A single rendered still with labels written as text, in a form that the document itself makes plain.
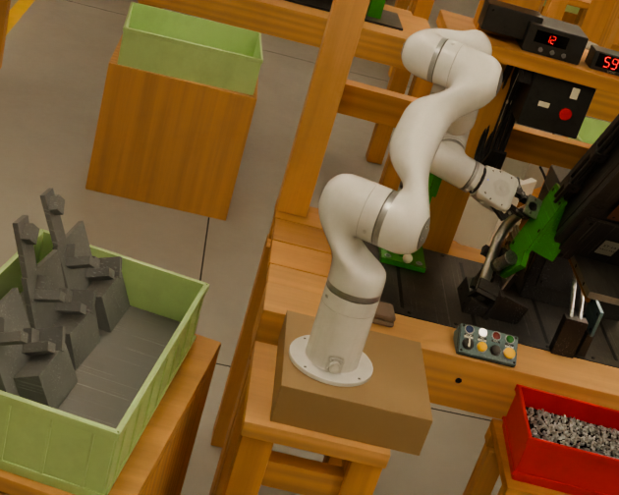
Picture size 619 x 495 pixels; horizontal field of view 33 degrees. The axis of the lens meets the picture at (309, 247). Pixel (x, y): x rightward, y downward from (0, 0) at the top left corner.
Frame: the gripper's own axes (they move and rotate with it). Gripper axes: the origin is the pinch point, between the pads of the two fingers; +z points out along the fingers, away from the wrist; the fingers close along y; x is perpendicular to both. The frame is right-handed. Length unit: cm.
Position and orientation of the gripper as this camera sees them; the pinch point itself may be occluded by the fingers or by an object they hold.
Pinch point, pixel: (525, 207)
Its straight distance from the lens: 280.9
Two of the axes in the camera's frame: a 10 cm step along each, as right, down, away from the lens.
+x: -3.4, 2.2, 9.1
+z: 8.6, 4.6, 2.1
